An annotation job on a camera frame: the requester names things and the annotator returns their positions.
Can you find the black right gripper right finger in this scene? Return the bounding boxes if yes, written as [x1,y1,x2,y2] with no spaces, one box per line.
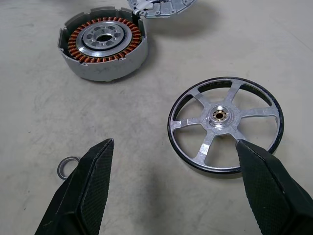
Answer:
[235,139,313,235]

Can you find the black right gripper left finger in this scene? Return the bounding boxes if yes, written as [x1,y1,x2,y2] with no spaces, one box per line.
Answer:
[34,138,115,235]

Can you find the silver spoked rotor black rim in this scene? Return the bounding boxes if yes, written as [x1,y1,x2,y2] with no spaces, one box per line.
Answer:
[167,76,285,179]

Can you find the grey motor housing copper windings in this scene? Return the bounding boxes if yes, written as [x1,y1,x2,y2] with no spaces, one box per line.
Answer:
[58,6,149,83]

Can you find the grey round plate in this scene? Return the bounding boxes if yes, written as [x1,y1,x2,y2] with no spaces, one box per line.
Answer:
[127,0,198,19]

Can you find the small metal ring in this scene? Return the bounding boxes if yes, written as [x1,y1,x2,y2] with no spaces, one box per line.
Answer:
[58,156,80,181]

